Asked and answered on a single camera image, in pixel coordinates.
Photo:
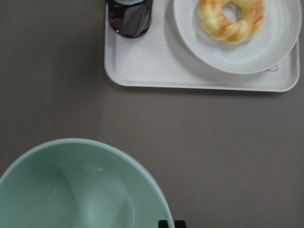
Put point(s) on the mint green bowl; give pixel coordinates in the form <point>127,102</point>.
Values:
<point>80,183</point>

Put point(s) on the twisted donut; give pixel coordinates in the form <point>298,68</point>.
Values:
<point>216,24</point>

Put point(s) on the white serving tray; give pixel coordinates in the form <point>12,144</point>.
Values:
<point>161,59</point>

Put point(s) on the dark sauce bottle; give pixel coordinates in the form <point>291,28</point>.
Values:
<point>130,18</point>

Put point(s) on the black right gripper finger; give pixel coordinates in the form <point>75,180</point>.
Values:
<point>176,224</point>

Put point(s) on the white plate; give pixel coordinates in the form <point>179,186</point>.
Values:
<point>274,42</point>

